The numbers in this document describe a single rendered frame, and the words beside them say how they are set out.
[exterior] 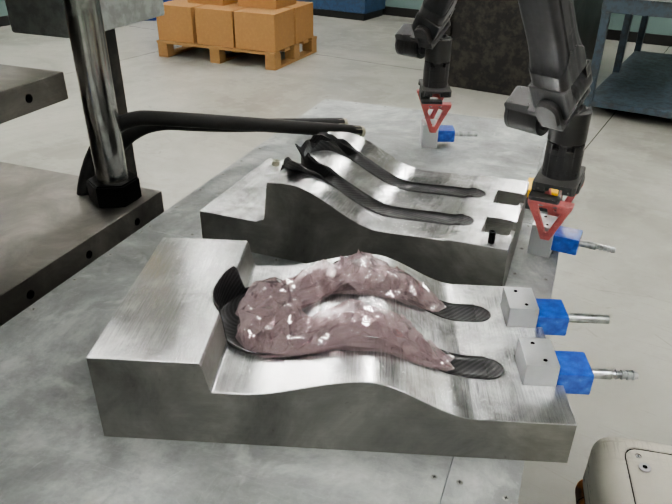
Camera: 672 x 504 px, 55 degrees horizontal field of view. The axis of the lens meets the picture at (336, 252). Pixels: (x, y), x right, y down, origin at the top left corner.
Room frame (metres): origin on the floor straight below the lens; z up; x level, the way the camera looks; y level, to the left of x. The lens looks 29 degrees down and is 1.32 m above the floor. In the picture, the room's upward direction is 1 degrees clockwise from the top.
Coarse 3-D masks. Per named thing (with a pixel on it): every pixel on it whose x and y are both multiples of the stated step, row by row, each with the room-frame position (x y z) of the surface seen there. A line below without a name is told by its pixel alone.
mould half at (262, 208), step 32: (320, 160) 1.00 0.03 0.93; (384, 160) 1.08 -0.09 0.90; (224, 192) 1.03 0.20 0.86; (256, 192) 1.03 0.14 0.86; (288, 192) 0.90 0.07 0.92; (320, 192) 0.90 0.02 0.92; (384, 192) 0.97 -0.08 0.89; (416, 192) 0.99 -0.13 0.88; (224, 224) 0.94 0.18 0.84; (256, 224) 0.92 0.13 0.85; (288, 224) 0.90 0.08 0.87; (320, 224) 0.88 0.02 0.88; (352, 224) 0.86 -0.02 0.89; (384, 224) 0.87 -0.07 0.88; (416, 224) 0.87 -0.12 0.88; (480, 224) 0.86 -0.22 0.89; (288, 256) 0.90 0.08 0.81; (320, 256) 0.88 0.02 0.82; (416, 256) 0.83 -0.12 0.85; (448, 256) 0.81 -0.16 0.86; (480, 256) 0.79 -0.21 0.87; (512, 256) 0.90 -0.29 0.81
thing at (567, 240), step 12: (552, 216) 0.96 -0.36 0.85; (564, 228) 0.94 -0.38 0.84; (540, 240) 0.92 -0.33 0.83; (552, 240) 0.92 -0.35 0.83; (564, 240) 0.91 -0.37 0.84; (576, 240) 0.90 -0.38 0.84; (528, 252) 0.93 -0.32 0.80; (540, 252) 0.92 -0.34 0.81; (564, 252) 0.91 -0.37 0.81; (576, 252) 0.90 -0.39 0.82; (612, 252) 0.89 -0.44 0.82
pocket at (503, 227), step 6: (486, 222) 0.89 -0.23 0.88; (492, 222) 0.88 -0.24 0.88; (498, 222) 0.88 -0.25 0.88; (504, 222) 0.88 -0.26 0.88; (510, 222) 0.87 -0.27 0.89; (516, 222) 0.87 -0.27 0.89; (486, 228) 0.88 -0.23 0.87; (492, 228) 0.88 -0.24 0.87; (498, 228) 0.88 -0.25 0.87; (504, 228) 0.88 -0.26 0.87; (510, 228) 0.87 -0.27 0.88; (504, 234) 0.87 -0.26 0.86; (510, 234) 0.86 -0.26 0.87
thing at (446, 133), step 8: (424, 120) 1.47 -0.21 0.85; (432, 120) 1.47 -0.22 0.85; (424, 128) 1.43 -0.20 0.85; (440, 128) 1.45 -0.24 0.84; (448, 128) 1.45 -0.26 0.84; (424, 136) 1.43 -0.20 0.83; (432, 136) 1.43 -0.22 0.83; (440, 136) 1.43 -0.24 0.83; (448, 136) 1.43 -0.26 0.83; (472, 136) 1.45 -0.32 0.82; (424, 144) 1.43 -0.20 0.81; (432, 144) 1.43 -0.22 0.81
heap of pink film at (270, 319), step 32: (352, 256) 0.69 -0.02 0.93; (256, 288) 0.67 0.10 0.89; (288, 288) 0.67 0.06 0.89; (320, 288) 0.67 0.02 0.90; (352, 288) 0.66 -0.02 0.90; (384, 288) 0.66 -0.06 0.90; (416, 288) 0.67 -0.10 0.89; (256, 320) 0.60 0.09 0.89; (288, 320) 0.60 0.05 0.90; (320, 320) 0.59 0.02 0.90; (352, 320) 0.58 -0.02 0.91; (384, 320) 0.57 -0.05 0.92; (288, 352) 0.56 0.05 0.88; (320, 352) 0.55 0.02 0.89; (384, 352) 0.54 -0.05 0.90; (416, 352) 0.56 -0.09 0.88
